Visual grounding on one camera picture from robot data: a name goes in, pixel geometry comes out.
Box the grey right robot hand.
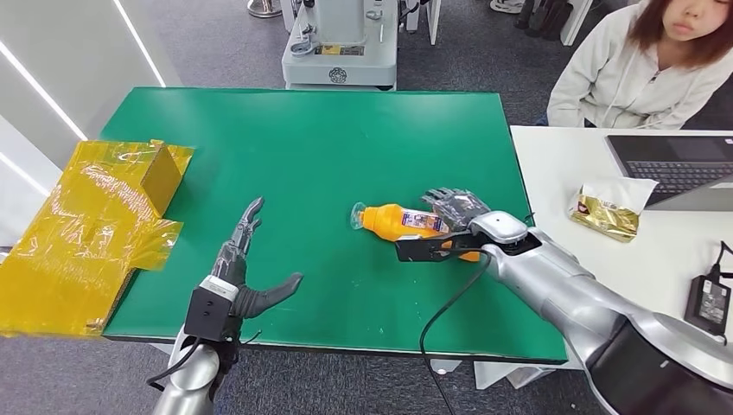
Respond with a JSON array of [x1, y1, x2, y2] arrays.
[[420, 187, 493, 233]]

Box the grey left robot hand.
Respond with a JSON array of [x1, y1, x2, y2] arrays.
[[210, 196, 305, 320]]

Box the orange plastic bottle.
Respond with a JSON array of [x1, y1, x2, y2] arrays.
[[349, 201, 482, 264]]

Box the gold snack packet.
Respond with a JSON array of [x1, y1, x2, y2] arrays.
[[567, 176, 660, 245]]

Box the yellow taped cardboard box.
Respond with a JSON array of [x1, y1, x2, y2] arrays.
[[0, 138, 194, 339]]

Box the grey machine stand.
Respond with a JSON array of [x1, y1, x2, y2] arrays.
[[280, 0, 400, 93]]

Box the person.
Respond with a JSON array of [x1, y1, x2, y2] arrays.
[[535, 0, 733, 131]]

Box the dark grey laptop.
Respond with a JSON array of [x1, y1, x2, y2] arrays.
[[605, 134, 733, 213]]

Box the white desk leg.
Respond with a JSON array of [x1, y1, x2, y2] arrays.
[[559, 0, 595, 48]]

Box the chrome stand base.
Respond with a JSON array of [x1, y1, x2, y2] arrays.
[[247, 0, 284, 19]]

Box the black power adapter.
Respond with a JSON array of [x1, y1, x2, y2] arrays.
[[683, 274, 733, 338]]

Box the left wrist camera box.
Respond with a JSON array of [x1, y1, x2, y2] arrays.
[[183, 274, 241, 343]]

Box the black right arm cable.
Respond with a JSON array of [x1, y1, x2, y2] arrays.
[[418, 247, 494, 415]]

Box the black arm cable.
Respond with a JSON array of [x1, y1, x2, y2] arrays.
[[145, 336, 202, 394], [418, 247, 494, 415]]

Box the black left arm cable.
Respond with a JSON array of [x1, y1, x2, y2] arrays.
[[145, 336, 202, 394]]

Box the thin black adapter cable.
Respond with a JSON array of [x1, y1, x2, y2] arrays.
[[710, 240, 733, 282]]

